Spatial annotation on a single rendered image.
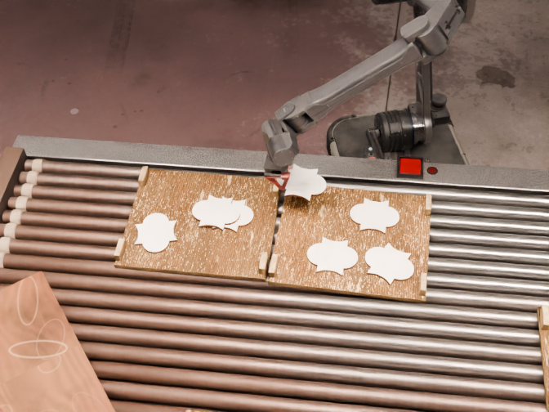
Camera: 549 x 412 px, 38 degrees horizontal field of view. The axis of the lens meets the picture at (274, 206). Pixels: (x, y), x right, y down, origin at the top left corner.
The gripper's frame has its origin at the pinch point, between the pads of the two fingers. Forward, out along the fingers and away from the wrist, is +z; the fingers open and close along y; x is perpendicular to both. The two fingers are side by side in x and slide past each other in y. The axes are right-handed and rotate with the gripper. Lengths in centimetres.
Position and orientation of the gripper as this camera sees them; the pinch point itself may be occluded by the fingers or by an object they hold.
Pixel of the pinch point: (283, 178)
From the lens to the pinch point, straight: 219.7
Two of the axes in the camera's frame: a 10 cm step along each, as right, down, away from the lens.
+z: 1.6, 6.5, 7.4
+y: 1.9, -7.6, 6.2
